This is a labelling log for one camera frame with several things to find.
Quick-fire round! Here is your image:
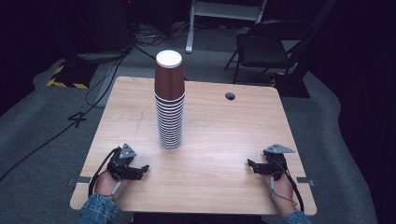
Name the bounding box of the stack of brown paper cups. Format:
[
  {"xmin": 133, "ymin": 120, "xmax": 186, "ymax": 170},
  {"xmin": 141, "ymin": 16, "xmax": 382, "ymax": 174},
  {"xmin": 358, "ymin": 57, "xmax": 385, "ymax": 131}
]
[{"xmin": 154, "ymin": 49, "xmax": 187, "ymax": 151}]

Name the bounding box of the long black floor cable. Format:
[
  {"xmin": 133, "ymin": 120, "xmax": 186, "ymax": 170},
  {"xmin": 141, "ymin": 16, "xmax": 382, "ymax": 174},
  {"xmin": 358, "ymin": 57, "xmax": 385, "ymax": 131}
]
[{"xmin": 0, "ymin": 46, "xmax": 132, "ymax": 183}]

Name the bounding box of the tangle of floor cables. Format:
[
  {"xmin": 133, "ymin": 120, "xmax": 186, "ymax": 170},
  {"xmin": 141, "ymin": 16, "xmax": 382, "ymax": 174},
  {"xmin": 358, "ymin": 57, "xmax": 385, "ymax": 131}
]
[{"xmin": 134, "ymin": 20, "xmax": 191, "ymax": 48}]

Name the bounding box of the thin grey gripper cable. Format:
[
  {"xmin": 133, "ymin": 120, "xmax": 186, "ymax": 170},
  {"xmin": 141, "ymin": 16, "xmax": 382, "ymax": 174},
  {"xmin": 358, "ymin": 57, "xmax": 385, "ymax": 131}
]
[
  {"xmin": 110, "ymin": 174, "xmax": 123, "ymax": 197},
  {"xmin": 269, "ymin": 175, "xmax": 297, "ymax": 207}
]

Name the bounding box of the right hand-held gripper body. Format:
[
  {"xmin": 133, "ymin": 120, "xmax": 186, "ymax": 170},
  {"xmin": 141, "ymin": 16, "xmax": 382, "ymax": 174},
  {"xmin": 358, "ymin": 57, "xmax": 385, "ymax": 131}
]
[{"xmin": 261, "ymin": 143, "xmax": 296, "ymax": 182}]

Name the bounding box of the white metal stand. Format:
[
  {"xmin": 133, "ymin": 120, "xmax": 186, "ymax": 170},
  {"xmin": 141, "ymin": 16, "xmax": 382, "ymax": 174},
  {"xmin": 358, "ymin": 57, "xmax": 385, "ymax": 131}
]
[{"xmin": 185, "ymin": 0, "xmax": 269, "ymax": 54}]

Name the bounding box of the black folding chair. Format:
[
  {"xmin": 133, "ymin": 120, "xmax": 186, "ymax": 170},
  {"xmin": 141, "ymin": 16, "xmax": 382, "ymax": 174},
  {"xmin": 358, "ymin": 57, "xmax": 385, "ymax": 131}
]
[{"xmin": 223, "ymin": 20, "xmax": 316, "ymax": 85}]

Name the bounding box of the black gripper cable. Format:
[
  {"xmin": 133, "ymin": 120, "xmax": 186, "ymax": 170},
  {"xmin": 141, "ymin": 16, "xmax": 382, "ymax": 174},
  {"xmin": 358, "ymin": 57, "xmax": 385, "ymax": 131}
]
[
  {"xmin": 88, "ymin": 147, "xmax": 121, "ymax": 198},
  {"xmin": 270, "ymin": 158, "xmax": 305, "ymax": 213}
]

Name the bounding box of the person's left hand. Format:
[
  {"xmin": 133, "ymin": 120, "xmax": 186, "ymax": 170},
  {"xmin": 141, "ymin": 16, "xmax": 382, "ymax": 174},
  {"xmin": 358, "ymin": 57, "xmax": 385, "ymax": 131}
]
[{"xmin": 93, "ymin": 170, "xmax": 130, "ymax": 198}]

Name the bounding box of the black equipment rack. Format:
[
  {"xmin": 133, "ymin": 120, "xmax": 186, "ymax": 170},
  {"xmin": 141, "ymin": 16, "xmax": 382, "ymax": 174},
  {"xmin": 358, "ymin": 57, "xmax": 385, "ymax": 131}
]
[{"xmin": 69, "ymin": 0, "xmax": 139, "ymax": 63}]

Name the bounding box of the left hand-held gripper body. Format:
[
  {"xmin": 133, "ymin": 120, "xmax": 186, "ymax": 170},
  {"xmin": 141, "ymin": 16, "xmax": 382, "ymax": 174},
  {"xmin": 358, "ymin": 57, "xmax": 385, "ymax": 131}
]
[{"xmin": 106, "ymin": 143, "xmax": 139, "ymax": 181}]

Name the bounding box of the black stand with striped base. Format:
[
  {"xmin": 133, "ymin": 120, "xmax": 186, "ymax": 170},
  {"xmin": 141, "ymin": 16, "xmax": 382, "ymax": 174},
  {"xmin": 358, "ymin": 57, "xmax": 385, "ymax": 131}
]
[{"xmin": 270, "ymin": 0, "xmax": 339, "ymax": 99}]

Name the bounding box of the grey metal table bracket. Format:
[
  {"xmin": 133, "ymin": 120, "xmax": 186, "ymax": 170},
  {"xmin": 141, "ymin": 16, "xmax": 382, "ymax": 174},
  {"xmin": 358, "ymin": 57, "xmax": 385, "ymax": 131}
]
[
  {"xmin": 296, "ymin": 176, "xmax": 316, "ymax": 187},
  {"xmin": 67, "ymin": 175, "xmax": 92, "ymax": 187}
]

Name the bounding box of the black yellow striped base plate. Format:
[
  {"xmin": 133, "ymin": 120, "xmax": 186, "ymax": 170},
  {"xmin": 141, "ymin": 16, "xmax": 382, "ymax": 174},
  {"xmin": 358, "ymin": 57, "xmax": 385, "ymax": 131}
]
[{"xmin": 46, "ymin": 60, "xmax": 99, "ymax": 90}]

